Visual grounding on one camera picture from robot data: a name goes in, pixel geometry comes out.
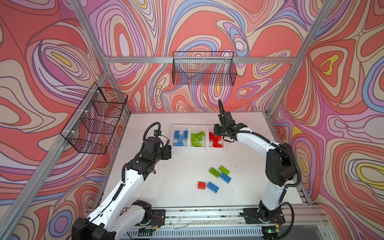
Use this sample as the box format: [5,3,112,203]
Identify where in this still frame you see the green lego pile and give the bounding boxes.
[192,141,202,147]
[196,132,205,138]

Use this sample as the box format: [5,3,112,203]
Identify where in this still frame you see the green lego small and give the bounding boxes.
[191,134,197,142]

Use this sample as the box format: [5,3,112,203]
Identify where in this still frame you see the green lego long half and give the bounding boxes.
[219,166,230,176]

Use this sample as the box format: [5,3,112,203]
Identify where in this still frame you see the red lego square block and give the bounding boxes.
[198,182,206,190]

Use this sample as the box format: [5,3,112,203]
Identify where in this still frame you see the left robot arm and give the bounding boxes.
[68,137,172,240]

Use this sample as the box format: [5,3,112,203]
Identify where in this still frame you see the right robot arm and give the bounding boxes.
[214,100,302,224]

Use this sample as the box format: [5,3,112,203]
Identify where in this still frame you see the right white bin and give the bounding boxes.
[207,125,226,152]

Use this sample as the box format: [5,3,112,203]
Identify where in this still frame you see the white bin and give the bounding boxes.
[189,125,208,151]
[207,125,226,152]
[171,124,190,151]

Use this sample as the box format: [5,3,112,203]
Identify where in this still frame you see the middle white bin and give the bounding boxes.
[189,125,208,151]

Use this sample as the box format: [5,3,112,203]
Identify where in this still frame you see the left white bin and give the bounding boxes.
[171,124,190,151]

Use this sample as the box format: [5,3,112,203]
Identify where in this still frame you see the black wire basket back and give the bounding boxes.
[172,51,237,86]

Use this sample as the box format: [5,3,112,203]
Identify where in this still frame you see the black wire basket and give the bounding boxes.
[172,51,237,86]
[61,84,128,155]

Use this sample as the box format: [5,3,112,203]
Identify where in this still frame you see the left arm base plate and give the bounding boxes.
[135,209,166,227]

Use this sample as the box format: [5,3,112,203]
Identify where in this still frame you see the black wire basket left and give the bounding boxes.
[61,84,128,155]

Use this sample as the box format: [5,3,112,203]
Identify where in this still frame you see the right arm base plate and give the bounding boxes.
[240,208,286,225]

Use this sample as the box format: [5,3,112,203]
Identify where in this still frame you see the aluminium front rail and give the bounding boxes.
[80,205,331,232]

